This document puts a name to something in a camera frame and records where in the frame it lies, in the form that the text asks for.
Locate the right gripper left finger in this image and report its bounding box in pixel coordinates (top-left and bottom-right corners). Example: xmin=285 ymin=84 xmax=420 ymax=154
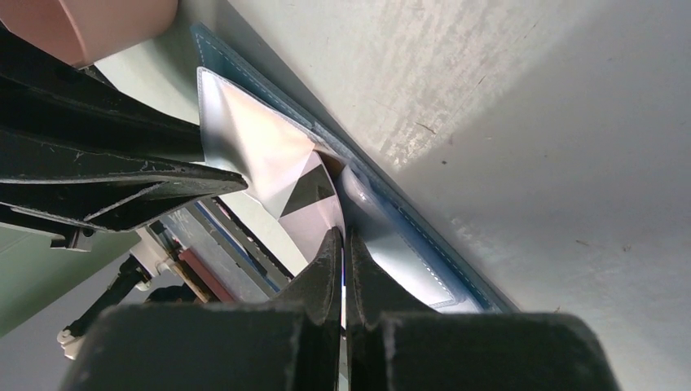
xmin=61 ymin=228 xmax=343 ymax=390

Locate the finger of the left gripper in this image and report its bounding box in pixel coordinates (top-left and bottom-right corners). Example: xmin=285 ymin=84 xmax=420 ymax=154
xmin=1 ymin=128 xmax=248 ymax=234
xmin=1 ymin=29 xmax=203 ymax=161

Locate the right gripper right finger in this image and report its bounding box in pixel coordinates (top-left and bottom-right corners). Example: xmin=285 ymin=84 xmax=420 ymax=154
xmin=345 ymin=230 xmax=619 ymax=390

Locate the pink oval tray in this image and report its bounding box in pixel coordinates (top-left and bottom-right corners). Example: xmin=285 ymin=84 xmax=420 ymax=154
xmin=1 ymin=0 xmax=178 ymax=68

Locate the blue card holder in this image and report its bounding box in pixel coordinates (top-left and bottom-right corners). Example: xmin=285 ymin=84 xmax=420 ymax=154
xmin=191 ymin=24 xmax=515 ymax=313

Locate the black credit card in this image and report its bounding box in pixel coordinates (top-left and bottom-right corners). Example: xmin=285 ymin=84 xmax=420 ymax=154
xmin=278 ymin=152 xmax=345 ymax=262

